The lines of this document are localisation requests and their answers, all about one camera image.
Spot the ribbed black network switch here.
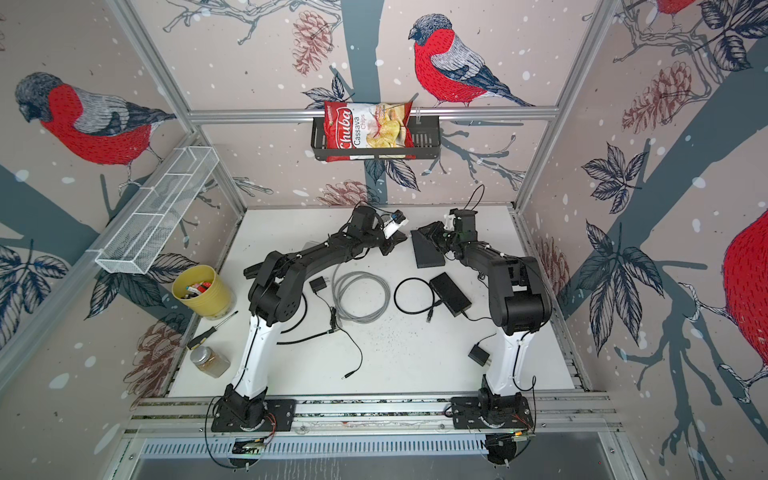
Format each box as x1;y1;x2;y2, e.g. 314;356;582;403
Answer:
429;273;472;317

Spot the grey ethernet cable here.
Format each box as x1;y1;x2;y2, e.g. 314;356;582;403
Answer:
331;257;392;325

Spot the black short cable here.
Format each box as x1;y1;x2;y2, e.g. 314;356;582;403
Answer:
393;276;442;324

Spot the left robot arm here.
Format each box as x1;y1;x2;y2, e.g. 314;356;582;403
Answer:
214;204;407;431

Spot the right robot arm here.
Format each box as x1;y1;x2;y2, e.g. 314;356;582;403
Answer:
418;208;552;428

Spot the left black power adapter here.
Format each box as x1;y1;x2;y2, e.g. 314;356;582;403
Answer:
309;276;364;379

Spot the black power adapter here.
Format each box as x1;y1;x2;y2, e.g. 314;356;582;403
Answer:
468;332;497;367
309;276;364;379

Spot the red chips bag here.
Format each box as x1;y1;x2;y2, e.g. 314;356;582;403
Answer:
323;101;414;150

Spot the black stapler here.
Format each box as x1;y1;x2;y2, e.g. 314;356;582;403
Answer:
243;263;262;280

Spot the right black power adapter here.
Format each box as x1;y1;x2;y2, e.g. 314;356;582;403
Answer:
468;332;497;367

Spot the yellow cup with markers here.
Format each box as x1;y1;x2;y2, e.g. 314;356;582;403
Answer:
171;265;235;319

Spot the glass jar with lid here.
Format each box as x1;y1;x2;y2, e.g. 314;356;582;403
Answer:
189;345;231;378

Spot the black wire wall basket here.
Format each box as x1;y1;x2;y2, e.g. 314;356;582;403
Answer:
310;116;441;161

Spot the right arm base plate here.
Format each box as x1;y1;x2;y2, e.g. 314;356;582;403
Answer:
444;392;534;431

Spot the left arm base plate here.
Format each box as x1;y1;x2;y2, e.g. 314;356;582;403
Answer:
211;395;297;433

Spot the black handled screwdriver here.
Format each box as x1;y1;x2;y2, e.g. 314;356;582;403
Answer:
186;310;239;351

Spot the white mesh wall shelf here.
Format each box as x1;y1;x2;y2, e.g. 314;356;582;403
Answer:
95;146;219;274

